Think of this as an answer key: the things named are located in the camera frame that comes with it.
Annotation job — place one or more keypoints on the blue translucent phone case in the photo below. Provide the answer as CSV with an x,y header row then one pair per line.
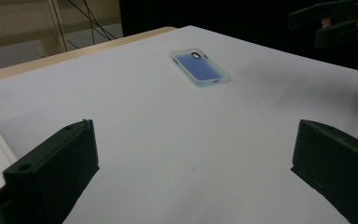
x,y
199,67

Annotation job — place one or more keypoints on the beige wooden shelf unit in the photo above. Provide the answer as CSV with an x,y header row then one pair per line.
x,y
18,28

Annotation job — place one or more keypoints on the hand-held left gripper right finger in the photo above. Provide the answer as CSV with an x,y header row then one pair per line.
x,y
338,168

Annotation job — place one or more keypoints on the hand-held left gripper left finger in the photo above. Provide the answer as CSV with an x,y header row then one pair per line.
x,y
52,168

